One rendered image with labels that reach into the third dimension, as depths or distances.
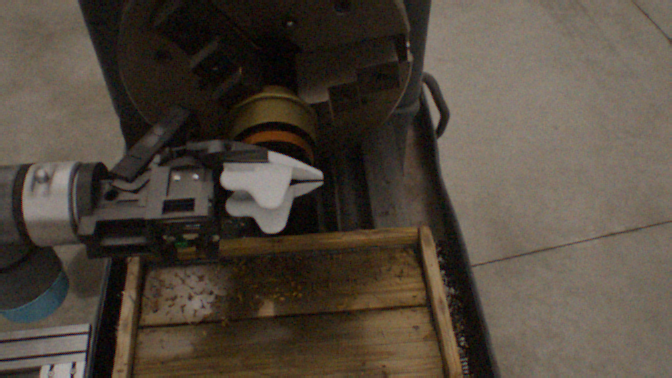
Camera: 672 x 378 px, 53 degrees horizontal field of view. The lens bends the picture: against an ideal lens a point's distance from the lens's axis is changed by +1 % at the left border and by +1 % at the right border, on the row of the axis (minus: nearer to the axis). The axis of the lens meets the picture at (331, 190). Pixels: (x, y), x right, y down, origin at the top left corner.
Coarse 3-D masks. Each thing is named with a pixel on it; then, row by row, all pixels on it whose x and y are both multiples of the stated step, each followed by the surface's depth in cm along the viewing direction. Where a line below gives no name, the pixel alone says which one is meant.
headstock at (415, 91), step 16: (80, 0) 82; (96, 0) 82; (112, 0) 82; (416, 0) 85; (96, 16) 83; (112, 16) 83; (416, 16) 87; (96, 32) 85; (112, 32) 85; (416, 32) 90; (96, 48) 88; (112, 48) 87; (416, 48) 92; (112, 64) 89; (416, 64) 94; (112, 80) 91; (416, 80) 97; (112, 96) 94; (128, 96) 93; (416, 96) 100; (128, 112) 96
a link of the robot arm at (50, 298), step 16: (32, 256) 64; (48, 256) 66; (0, 272) 62; (16, 272) 63; (32, 272) 64; (48, 272) 67; (64, 272) 71; (0, 288) 64; (16, 288) 64; (32, 288) 66; (48, 288) 67; (64, 288) 70; (0, 304) 66; (16, 304) 66; (32, 304) 67; (48, 304) 69; (16, 320) 69; (32, 320) 69
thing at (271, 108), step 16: (256, 96) 64; (272, 96) 64; (288, 96) 64; (240, 112) 64; (256, 112) 63; (272, 112) 63; (288, 112) 63; (304, 112) 65; (240, 128) 63; (256, 128) 62; (272, 128) 62; (288, 128) 63; (304, 128) 63; (256, 144) 61; (272, 144) 61; (288, 144) 61; (304, 144) 63; (304, 160) 62
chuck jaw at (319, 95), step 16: (336, 48) 70; (352, 48) 70; (368, 48) 69; (384, 48) 69; (400, 48) 72; (304, 64) 69; (320, 64) 69; (336, 64) 69; (352, 64) 68; (368, 64) 68; (384, 64) 68; (304, 80) 68; (320, 80) 68; (336, 80) 67; (352, 80) 67; (368, 80) 69; (384, 80) 70; (304, 96) 66; (320, 96) 66; (336, 96) 68; (352, 96) 68; (320, 112) 67; (336, 112) 70; (320, 128) 68
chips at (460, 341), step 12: (444, 252) 121; (444, 264) 120; (444, 276) 114; (444, 288) 109; (456, 288) 117; (120, 300) 116; (456, 300) 115; (120, 312) 114; (456, 312) 112; (456, 324) 109; (456, 336) 107; (468, 336) 111; (468, 348) 108; (468, 360) 107; (468, 372) 104
